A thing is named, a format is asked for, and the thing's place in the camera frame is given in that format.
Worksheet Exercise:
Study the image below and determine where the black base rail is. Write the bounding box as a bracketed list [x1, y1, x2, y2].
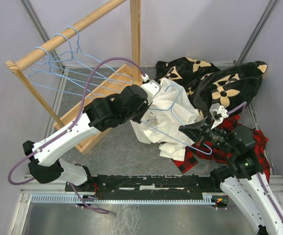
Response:
[75, 166, 232, 200]

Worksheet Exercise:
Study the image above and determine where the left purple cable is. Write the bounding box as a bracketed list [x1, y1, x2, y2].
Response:
[7, 57, 148, 185]

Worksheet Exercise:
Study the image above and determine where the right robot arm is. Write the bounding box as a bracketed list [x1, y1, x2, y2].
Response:
[179, 116, 283, 235]

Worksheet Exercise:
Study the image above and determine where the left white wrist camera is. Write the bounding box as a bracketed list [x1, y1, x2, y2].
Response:
[141, 74, 161, 104]

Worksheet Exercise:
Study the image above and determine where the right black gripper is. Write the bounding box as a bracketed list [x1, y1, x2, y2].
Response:
[178, 115, 237, 153]

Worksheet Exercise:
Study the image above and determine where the white shirt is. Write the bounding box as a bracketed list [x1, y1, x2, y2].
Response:
[130, 77, 203, 162]

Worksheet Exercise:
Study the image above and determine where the blue wire hanger front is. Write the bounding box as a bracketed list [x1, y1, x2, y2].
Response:
[25, 47, 95, 97]

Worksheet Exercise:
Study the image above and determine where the blue wire hanger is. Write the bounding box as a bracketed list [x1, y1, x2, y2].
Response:
[65, 25, 136, 83]
[45, 33, 133, 96]
[25, 47, 95, 97]
[140, 85, 213, 155]

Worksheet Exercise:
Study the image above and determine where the red black plaid shirt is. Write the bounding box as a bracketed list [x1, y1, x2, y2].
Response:
[174, 115, 271, 180]

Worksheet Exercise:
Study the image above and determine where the grey slotted cable duct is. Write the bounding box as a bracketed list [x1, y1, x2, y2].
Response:
[30, 193, 215, 206]

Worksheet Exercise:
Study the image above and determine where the wooden clothes rack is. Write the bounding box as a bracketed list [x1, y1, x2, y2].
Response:
[4, 0, 154, 156]

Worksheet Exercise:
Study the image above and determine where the black beige floral blanket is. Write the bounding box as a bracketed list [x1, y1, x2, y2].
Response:
[155, 57, 268, 116]

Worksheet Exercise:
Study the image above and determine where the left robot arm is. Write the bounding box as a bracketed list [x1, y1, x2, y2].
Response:
[28, 85, 153, 191]

